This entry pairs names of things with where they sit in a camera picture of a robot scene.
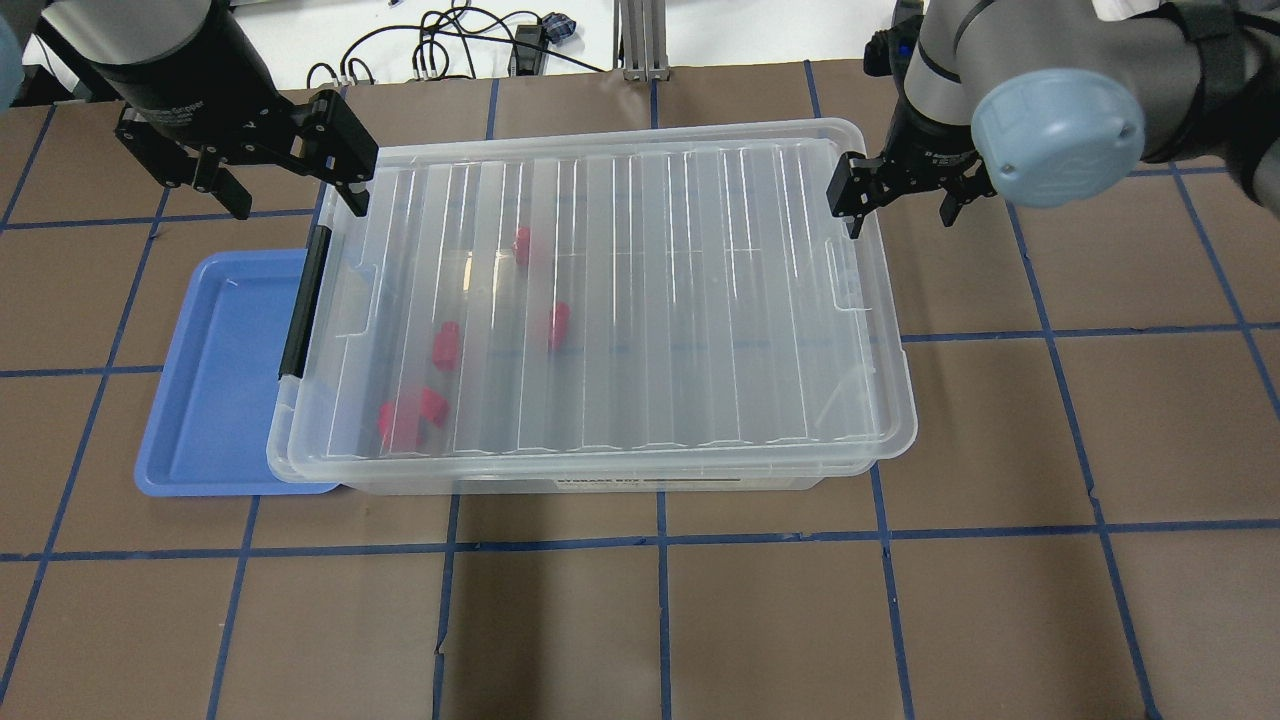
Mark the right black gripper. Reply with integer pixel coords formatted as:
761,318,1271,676
826,20,997,240

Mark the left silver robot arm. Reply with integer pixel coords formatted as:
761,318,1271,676
3,1,379,219

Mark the black box handle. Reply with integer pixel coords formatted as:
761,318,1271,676
278,224,332,379

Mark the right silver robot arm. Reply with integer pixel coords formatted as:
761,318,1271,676
827,1,1279,237

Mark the blue plastic tray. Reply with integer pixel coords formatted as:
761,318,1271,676
134,249,335,498

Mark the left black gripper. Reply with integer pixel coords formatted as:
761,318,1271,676
79,1,379,220

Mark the clear plastic storage box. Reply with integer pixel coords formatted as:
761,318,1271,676
266,120,919,496

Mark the aluminium frame post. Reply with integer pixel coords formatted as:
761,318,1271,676
613,0,671,82

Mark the black cables bundle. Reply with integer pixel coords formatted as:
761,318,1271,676
305,5,605,91

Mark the red block top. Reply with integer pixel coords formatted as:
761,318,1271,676
512,225,532,269

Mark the clear plastic box lid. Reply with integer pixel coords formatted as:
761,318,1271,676
285,118,919,483

